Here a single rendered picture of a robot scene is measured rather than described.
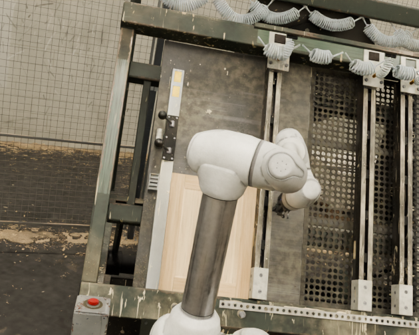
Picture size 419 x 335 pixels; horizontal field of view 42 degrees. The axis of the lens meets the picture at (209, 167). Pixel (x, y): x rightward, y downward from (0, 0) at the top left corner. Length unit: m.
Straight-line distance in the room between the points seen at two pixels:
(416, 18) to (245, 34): 1.13
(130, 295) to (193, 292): 0.64
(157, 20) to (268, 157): 1.24
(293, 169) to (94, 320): 0.95
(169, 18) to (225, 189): 1.20
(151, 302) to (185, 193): 0.47
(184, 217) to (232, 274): 0.31
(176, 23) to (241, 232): 0.95
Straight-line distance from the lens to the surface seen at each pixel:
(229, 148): 1.45
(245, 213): 2.36
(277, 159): 1.39
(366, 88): 2.68
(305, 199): 1.95
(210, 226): 1.53
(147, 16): 2.50
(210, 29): 2.52
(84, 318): 2.00
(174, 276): 2.28
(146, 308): 2.23
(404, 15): 3.29
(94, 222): 2.25
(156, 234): 2.26
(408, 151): 2.67
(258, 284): 2.29
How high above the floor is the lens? 1.98
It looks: 16 degrees down
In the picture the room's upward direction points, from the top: 11 degrees clockwise
